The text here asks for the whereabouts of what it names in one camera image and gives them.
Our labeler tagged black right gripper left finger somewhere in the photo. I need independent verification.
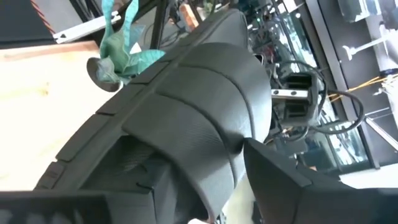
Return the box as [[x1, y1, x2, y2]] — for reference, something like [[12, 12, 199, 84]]
[[0, 161, 180, 224]]

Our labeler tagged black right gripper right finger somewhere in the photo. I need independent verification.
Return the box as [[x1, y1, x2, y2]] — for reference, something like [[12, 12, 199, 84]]
[[244, 138, 398, 224]]

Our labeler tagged black slide sandal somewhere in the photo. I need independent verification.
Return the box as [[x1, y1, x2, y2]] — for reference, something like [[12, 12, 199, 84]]
[[34, 8, 273, 224]]

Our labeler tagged teal artificial agave plant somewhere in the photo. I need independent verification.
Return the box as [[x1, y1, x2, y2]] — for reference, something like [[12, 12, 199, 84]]
[[86, 0, 165, 93]]

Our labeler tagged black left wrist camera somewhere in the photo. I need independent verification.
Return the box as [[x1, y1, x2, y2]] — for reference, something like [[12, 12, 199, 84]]
[[282, 72, 315, 91]]

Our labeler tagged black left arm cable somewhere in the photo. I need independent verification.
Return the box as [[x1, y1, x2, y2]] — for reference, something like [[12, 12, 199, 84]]
[[276, 60, 365, 135]]

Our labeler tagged yellow cable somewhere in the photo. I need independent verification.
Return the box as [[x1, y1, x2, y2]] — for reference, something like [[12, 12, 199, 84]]
[[329, 74, 398, 103]]

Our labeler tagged black table rig frame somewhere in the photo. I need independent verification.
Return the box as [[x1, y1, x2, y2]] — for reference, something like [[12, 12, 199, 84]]
[[149, 0, 171, 50]]

